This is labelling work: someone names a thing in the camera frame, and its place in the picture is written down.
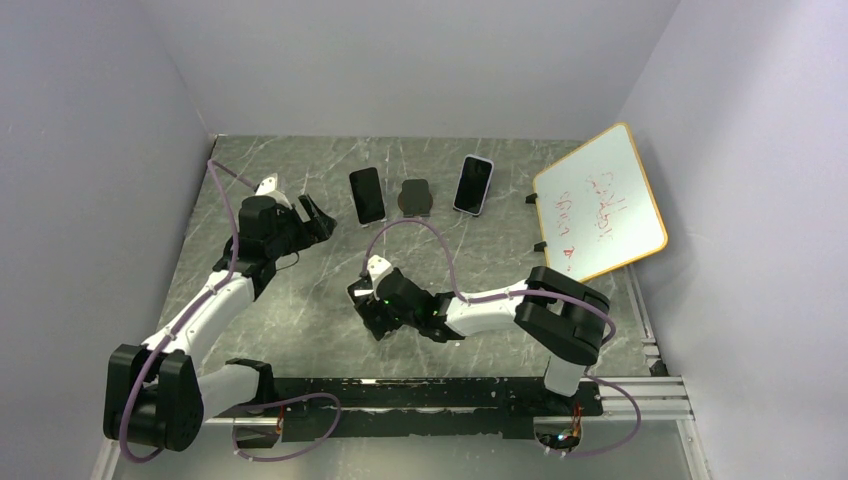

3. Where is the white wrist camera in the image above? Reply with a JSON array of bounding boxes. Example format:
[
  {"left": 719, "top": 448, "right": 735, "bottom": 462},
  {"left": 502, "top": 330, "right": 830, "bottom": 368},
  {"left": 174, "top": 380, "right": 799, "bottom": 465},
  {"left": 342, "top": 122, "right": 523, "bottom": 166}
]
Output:
[
  {"left": 254, "top": 173, "right": 292, "bottom": 208},
  {"left": 364, "top": 255, "right": 394, "bottom": 289}
]

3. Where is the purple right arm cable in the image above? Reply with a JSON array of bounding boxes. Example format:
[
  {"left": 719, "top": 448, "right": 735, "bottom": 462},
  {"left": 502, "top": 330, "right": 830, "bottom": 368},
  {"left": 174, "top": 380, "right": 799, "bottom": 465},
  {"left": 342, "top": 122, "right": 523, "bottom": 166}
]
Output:
[{"left": 360, "top": 218, "right": 643, "bottom": 460}]

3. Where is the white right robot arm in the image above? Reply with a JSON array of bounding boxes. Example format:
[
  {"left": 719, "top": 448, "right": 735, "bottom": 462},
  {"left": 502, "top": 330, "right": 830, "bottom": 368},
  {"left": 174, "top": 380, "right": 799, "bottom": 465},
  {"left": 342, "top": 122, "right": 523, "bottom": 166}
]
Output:
[{"left": 347, "top": 266, "right": 614, "bottom": 414}]

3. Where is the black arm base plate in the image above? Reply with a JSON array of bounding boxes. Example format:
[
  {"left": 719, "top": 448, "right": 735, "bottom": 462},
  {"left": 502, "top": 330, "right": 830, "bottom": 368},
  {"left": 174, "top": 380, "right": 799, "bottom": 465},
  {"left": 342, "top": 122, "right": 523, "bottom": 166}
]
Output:
[{"left": 210, "top": 377, "right": 604, "bottom": 448}]

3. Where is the black phone grey case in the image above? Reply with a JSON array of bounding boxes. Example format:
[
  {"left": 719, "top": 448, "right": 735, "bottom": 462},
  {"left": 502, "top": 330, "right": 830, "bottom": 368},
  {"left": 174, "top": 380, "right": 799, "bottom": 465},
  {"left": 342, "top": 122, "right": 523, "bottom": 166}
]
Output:
[{"left": 349, "top": 167, "right": 386, "bottom": 225}]

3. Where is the round wooden black phone stand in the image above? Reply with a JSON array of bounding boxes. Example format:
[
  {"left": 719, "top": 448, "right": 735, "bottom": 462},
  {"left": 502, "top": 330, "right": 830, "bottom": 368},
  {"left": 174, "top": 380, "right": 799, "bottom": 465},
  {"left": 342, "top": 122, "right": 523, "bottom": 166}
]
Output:
[{"left": 397, "top": 179, "right": 433, "bottom": 218}]

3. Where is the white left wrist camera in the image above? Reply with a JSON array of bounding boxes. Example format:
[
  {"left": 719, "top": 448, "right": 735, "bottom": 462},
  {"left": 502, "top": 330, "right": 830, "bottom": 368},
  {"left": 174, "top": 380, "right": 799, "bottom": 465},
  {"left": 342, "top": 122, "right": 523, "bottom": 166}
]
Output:
[{"left": 254, "top": 173, "right": 292, "bottom": 208}]

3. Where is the yellow framed whiteboard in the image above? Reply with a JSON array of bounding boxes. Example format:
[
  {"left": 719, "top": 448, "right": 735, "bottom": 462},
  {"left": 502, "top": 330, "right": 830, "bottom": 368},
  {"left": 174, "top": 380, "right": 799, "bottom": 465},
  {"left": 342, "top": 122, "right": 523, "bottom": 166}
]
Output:
[{"left": 531, "top": 123, "right": 669, "bottom": 282}]

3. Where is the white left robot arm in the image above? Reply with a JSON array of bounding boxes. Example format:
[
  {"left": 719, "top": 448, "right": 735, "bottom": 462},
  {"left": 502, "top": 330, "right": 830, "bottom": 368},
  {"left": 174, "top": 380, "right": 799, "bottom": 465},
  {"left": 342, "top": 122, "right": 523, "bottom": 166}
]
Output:
[{"left": 103, "top": 194, "right": 337, "bottom": 461}]

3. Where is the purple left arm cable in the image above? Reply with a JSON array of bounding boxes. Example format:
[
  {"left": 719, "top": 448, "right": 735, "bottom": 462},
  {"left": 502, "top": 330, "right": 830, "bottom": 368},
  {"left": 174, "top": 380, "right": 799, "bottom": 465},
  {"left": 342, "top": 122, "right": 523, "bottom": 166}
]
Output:
[{"left": 117, "top": 158, "right": 343, "bottom": 464}]

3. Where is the black phone lilac case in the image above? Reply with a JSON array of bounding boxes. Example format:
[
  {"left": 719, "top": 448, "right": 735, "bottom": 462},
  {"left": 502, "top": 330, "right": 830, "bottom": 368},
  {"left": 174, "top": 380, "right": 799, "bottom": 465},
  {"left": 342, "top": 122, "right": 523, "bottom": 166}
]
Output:
[{"left": 453, "top": 155, "right": 494, "bottom": 216}]

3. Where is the aluminium frame rail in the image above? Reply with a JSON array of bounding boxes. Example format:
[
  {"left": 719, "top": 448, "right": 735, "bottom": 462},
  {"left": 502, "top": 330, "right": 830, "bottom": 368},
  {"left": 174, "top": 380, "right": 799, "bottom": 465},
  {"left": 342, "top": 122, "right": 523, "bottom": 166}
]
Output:
[{"left": 109, "top": 317, "right": 695, "bottom": 425}]

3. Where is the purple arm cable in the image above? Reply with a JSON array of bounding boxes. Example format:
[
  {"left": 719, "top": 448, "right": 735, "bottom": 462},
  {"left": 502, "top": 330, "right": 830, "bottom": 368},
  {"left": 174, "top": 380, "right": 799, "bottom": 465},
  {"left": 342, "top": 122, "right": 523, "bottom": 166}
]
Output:
[
  {"left": 117, "top": 158, "right": 343, "bottom": 464},
  {"left": 360, "top": 218, "right": 643, "bottom": 460}
]

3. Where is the white grey phone stand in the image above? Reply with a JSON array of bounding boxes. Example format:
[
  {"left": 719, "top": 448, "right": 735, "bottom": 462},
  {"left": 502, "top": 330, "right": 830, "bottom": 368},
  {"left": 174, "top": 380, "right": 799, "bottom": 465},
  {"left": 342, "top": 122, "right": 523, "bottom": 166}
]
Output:
[{"left": 360, "top": 218, "right": 387, "bottom": 228}]

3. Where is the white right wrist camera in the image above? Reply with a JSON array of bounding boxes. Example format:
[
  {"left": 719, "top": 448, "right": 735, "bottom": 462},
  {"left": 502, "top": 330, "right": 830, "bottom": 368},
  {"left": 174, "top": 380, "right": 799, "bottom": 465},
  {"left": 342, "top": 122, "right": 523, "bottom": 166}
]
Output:
[{"left": 364, "top": 255, "right": 394, "bottom": 289}]

